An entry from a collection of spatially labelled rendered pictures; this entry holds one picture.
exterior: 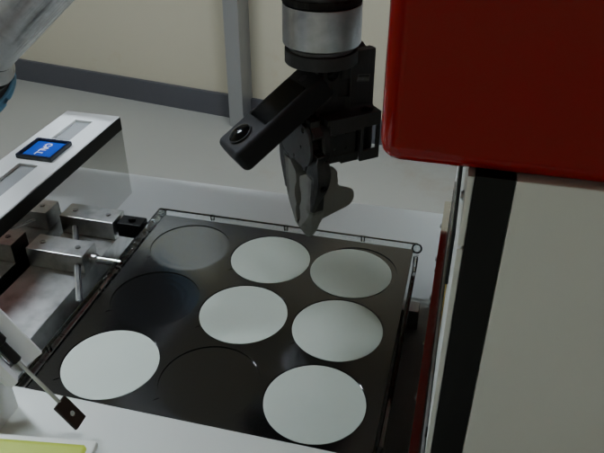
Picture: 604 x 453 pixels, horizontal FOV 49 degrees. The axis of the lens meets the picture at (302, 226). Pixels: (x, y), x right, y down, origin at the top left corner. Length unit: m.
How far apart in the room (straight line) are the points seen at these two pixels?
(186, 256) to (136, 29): 2.81
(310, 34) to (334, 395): 0.34
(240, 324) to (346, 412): 0.17
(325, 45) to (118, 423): 0.37
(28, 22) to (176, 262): 0.48
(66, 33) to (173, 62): 0.66
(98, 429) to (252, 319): 0.24
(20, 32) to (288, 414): 0.76
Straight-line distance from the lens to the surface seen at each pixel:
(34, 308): 0.86
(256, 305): 0.77
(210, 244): 0.88
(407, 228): 1.06
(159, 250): 0.88
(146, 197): 1.16
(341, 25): 0.63
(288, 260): 0.84
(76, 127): 1.11
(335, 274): 0.82
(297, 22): 0.63
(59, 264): 0.90
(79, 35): 3.86
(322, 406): 0.66
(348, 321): 0.75
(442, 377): 0.47
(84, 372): 0.73
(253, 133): 0.64
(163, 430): 0.57
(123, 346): 0.75
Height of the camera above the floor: 1.39
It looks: 33 degrees down
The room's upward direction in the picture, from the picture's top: straight up
